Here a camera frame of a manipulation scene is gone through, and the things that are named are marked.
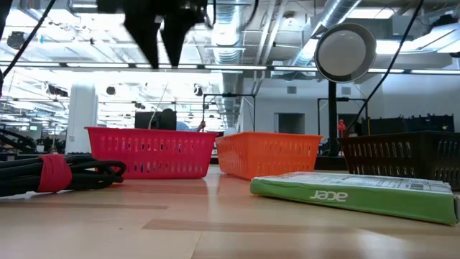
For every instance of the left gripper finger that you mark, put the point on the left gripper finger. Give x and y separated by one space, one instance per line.
178 39
145 39

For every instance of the green acer box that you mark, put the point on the green acer box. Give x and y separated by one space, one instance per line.
359 201

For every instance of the long LED light bar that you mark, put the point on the long LED light bar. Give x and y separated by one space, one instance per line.
233 67

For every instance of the black monitor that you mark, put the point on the black monitor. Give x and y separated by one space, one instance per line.
151 120

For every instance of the person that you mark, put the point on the person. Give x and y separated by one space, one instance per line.
185 126

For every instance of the white pillar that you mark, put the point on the white pillar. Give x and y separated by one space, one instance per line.
82 118

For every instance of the red plastic basket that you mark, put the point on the red plastic basket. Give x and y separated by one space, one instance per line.
151 154

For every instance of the orange plastic basket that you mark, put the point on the orange plastic basket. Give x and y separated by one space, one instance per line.
266 154

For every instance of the black curved machine part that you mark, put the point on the black curved machine part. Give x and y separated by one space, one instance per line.
18 140

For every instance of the round white lamp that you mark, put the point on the round white lamp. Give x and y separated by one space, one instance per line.
343 52

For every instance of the small red object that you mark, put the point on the small red object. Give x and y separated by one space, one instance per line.
341 126

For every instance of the black crates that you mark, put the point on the black crates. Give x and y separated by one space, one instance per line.
406 126

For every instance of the black plastic basket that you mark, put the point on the black plastic basket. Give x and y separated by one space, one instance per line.
402 158

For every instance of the silver spiral duct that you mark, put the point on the silver spiral duct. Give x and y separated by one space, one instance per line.
227 36

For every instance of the black metal stand frame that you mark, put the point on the black metal stand frame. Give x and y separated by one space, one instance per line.
230 95
354 99

